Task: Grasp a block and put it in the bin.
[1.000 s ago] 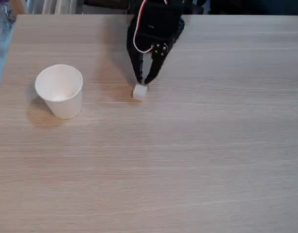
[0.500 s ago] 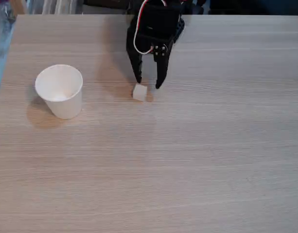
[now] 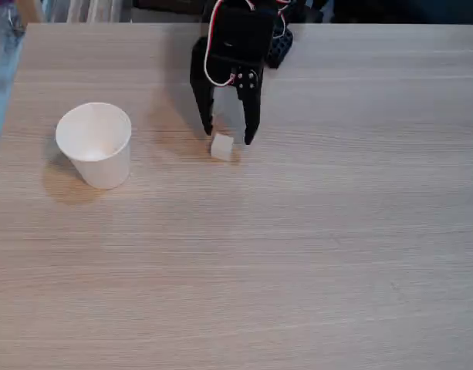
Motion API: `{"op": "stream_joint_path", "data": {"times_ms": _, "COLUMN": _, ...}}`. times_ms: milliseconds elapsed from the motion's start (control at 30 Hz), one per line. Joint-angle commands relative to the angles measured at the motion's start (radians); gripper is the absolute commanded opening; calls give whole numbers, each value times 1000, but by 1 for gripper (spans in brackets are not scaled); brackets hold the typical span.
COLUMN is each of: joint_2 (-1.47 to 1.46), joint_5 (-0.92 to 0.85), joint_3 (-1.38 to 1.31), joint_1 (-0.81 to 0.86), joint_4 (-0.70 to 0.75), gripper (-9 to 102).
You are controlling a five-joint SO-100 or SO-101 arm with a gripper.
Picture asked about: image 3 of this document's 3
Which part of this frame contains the small white block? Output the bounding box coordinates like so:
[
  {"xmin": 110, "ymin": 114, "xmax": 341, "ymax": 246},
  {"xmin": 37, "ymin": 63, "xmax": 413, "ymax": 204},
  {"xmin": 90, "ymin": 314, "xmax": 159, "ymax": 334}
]
[{"xmin": 211, "ymin": 133, "xmax": 235, "ymax": 162}]

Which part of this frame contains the white paper cup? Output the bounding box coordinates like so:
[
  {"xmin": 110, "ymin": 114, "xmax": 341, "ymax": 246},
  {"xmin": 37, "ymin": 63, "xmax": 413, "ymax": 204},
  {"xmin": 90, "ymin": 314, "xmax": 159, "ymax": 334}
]
[{"xmin": 55, "ymin": 101, "xmax": 133, "ymax": 190}]

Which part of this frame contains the pale striped curtain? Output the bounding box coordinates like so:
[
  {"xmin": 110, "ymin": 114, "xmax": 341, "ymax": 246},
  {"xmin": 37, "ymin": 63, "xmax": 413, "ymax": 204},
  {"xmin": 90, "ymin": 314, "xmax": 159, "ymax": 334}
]
[{"xmin": 45, "ymin": 0, "xmax": 133, "ymax": 23}]

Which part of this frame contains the wooden chair part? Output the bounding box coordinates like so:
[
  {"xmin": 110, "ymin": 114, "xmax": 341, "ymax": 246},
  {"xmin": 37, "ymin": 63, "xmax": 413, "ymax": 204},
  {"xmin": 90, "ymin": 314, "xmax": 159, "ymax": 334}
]
[{"xmin": 14, "ymin": 0, "xmax": 45, "ymax": 24}]

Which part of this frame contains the blue fabric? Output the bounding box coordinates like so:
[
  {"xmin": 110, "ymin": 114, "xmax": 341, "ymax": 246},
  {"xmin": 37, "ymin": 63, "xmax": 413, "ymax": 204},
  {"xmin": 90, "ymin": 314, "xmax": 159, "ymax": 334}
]
[{"xmin": 0, "ymin": 3, "xmax": 27, "ymax": 170}]

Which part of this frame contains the white and red motor cable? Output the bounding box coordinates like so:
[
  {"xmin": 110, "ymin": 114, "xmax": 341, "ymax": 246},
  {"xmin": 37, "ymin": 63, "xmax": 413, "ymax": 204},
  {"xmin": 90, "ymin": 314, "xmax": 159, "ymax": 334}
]
[{"xmin": 202, "ymin": 0, "xmax": 238, "ymax": 88}]

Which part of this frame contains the white and red arm cable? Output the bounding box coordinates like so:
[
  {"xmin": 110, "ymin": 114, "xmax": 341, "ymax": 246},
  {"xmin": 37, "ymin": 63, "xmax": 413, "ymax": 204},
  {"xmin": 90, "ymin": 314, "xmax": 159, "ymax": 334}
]
[{"xmin": 272, "ymin": 0, "xmax": 299, "ymax": 40}]

